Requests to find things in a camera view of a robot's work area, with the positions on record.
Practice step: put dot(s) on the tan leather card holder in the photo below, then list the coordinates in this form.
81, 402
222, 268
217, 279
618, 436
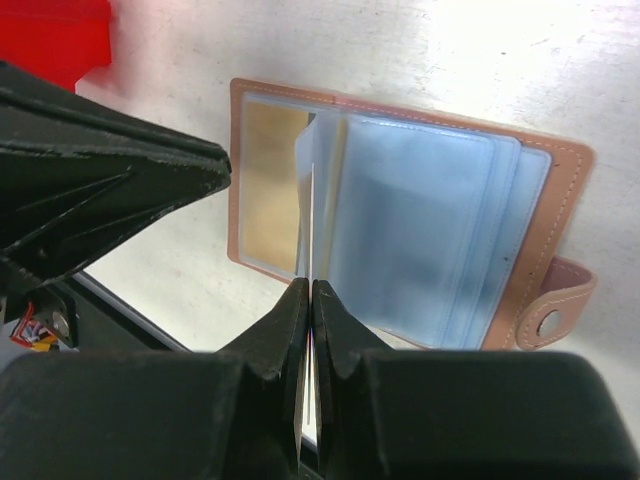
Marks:
441, 231

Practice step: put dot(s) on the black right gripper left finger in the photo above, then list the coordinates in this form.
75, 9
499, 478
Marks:
266, 432

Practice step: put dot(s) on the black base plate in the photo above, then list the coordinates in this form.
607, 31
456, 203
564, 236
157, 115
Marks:
105, 322

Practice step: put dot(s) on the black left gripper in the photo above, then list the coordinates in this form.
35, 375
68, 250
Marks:
77, 180

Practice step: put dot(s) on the red plastic bin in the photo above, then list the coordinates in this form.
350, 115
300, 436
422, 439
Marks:
57, 41

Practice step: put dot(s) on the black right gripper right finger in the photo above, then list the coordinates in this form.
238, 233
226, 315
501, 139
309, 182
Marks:
355, 403

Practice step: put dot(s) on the gold card with black stripe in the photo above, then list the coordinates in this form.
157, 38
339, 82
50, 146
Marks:
269, 204

